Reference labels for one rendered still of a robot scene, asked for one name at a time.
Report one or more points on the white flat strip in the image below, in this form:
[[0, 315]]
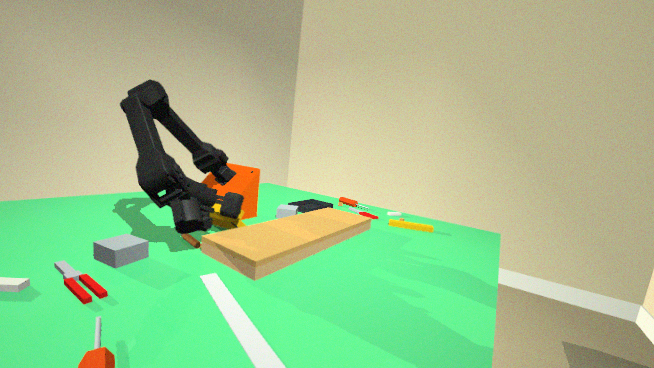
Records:
[[252, 341]]

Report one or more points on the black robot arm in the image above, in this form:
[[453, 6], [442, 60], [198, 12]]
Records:
[[157, 171]]

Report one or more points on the red-handled pliers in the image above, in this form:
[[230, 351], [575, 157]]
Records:
[[363, 213], [71, 276]]

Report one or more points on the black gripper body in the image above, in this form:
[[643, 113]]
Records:
[[230, 206]]

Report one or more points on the orange-handled awl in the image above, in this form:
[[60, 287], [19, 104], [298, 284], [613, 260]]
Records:
[[100, 357], [350, 202]]

